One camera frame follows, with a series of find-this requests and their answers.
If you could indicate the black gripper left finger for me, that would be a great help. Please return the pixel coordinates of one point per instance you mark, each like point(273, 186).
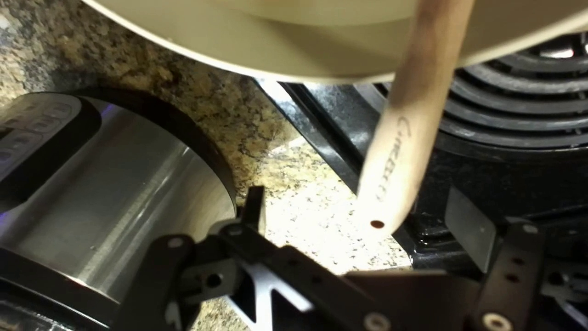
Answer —
point(271, 288)

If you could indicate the black electric stove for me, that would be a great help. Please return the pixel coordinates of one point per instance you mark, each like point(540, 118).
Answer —
point(514, 140)

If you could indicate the stainless pressure cooker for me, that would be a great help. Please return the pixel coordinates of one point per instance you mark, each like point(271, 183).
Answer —
point(88, 183)

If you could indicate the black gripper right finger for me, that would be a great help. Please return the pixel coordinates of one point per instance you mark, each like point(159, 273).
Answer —
point(536, 276)

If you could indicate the cream frying pan wooden handle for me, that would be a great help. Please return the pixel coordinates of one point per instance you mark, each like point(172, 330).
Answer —
point(343, 41)

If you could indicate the wooden spatula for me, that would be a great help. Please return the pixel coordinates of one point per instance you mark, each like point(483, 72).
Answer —
point(406, 135)

